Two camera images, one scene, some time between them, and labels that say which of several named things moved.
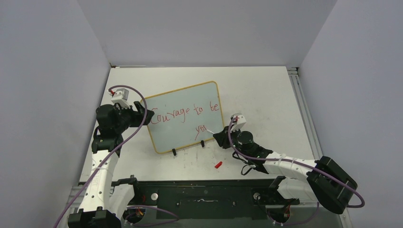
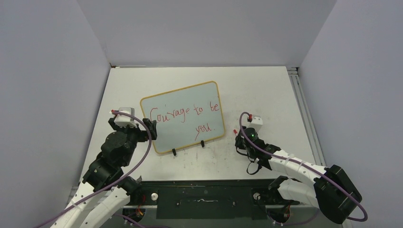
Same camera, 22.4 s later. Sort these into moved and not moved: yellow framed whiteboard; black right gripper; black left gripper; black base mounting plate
Moved: black right gripper; black left gripper
Not moved: yellow framed whiteboard; black base mounting plate
